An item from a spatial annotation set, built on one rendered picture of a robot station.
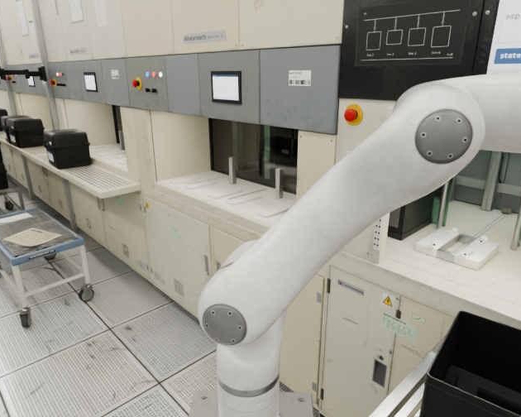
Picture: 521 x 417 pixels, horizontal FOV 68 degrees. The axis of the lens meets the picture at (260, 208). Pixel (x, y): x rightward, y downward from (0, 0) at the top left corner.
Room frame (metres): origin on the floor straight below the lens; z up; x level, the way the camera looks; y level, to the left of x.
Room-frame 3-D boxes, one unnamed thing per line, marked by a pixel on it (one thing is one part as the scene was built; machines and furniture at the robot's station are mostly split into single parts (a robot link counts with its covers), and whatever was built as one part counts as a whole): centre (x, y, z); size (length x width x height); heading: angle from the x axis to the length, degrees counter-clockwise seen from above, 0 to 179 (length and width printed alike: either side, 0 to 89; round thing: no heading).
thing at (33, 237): (2.33, 1.50, 0.47); 0.31 x 0.23 x 0.02; 65
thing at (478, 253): (1.25, -0.70, 0.89); 0.22 x 0.21 x 0.04; 133
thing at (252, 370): (0.62, 0.02, 1.07); 0.19 x 0.12 x 0.24; 163
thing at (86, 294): (2.48, 1.61, 0.24); 0.97 x 0.52 x 0.48; 46
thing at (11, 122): (3.84, 2.31, 0.93); 0.30 x 0.28 x 0.26; 46
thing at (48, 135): (2.97, 1.50, 0.93); 0.30 x 0.28 x 0.26; 40
